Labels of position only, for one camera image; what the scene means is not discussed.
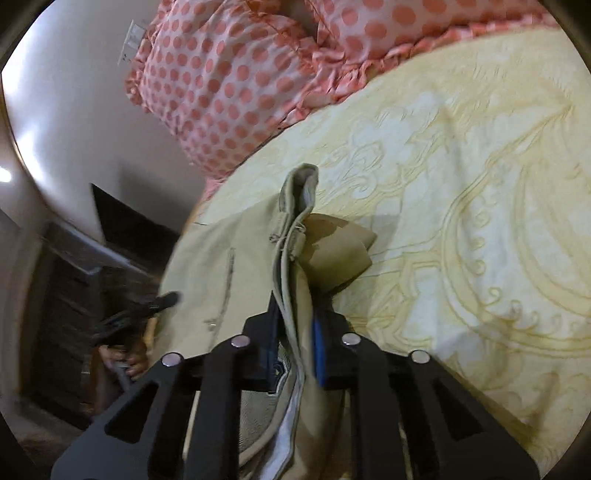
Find white wall switch plate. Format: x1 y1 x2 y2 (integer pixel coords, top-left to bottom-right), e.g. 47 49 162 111
117 21 146 65

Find khaki beige pants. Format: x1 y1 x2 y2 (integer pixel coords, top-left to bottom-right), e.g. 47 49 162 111
151 164 376 479

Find left pink polka-dot pillow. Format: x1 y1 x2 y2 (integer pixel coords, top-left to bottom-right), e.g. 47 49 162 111
125 1 349 181

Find right pink polka-dot pillow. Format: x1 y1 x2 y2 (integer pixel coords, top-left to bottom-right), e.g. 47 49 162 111
305 0 556 64

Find person's left hand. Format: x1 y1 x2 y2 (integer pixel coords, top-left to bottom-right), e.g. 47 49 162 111
98 339 149 380

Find dark wooden furniture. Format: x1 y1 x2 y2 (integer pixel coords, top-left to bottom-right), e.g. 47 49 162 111
20 182 187 430

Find pink polka-dot pillow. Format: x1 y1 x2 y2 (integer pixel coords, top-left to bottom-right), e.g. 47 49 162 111
305 0 556 64
125 1 349 181

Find yellow patterned bedsheet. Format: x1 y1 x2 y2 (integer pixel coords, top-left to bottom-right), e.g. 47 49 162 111
194 28 590 473

